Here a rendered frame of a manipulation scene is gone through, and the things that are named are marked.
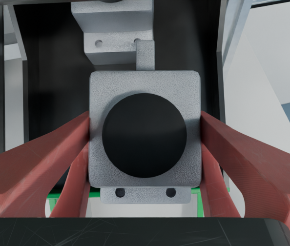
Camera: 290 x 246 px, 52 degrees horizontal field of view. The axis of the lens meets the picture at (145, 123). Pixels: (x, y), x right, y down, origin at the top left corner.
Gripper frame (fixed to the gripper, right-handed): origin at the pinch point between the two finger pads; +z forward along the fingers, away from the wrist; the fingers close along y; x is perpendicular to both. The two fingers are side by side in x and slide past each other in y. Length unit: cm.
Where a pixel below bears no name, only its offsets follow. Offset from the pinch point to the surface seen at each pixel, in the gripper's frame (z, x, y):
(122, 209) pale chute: 13.2, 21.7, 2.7
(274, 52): 89, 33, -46
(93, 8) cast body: 6.2, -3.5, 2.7
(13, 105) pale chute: 15.8, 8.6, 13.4
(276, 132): 37, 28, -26
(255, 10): 78, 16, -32
